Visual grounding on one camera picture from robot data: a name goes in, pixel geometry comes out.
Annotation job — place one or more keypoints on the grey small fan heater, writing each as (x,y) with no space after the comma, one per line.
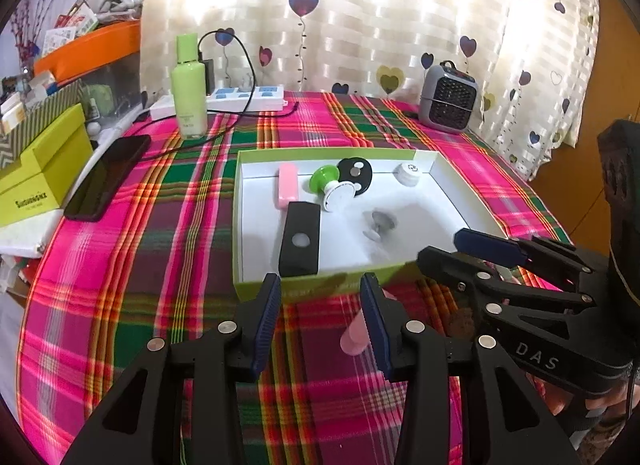
(450,100)

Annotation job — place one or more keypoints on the black smartphone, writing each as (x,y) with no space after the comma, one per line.
(105,180)

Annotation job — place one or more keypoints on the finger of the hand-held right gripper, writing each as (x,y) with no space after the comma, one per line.
(487,247)
(450,267)

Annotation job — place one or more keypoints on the white and blue power strip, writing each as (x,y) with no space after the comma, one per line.
(260,97)

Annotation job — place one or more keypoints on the heart print curtain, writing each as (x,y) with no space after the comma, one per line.
(375,20)

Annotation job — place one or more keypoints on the pink cylinder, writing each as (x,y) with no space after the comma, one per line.
(355,340)

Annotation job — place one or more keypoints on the black and white round holder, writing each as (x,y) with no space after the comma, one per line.
(362,177)

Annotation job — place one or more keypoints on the orange plastic tray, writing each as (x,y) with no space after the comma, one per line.
(90,45)

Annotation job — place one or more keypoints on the plaid tablecloth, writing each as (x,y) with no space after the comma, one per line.
(175,270)

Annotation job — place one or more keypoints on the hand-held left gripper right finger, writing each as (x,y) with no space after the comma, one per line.
(372,325)

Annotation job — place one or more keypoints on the light green bottle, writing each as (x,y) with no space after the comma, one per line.
(190,95)

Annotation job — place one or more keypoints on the stack of small cartons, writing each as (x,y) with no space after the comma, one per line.
(70,27)

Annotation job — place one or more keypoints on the striped gift box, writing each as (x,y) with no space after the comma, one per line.
(50,110)

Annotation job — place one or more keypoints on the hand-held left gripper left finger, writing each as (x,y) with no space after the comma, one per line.
(265,320)

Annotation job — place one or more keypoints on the clear plastic container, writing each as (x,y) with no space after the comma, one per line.
(120,80)

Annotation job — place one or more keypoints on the small white round cap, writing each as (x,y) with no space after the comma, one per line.
(407,175)

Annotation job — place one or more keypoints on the green and white box tray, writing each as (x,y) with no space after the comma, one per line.
(345,250)

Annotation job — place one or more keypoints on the black rectangular magnet block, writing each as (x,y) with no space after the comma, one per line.
(300,255)

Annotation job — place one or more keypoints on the black charger plug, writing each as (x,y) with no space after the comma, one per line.
(210,77)

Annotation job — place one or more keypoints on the person's right hand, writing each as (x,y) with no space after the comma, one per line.
(607,402)

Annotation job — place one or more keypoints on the brown walnut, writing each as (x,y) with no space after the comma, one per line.
(460,322)

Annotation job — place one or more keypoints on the purple flower branches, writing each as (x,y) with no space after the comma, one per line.
(25,35)

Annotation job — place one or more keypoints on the yellow-green cardboard box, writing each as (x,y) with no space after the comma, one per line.
(45,165)

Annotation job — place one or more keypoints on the pink plastic clip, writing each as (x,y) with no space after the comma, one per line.
(287,187)

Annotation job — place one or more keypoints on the green and white suction holder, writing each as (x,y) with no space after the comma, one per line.
(337,197)

